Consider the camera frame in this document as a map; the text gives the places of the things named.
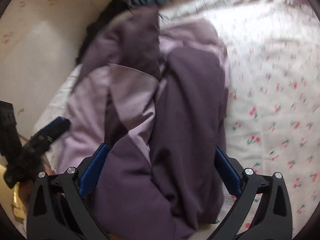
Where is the lilac purple jacket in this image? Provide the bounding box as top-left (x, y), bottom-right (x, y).
top-left (55, 8), bottom-right (229, 239)

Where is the black clothing pile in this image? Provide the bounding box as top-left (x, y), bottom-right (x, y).
top-left (75, 0), bottom-right (129, 65)

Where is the cherry print bed quilt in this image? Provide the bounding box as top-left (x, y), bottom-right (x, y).
top-left (32, 0), bottom-right (320, 238)

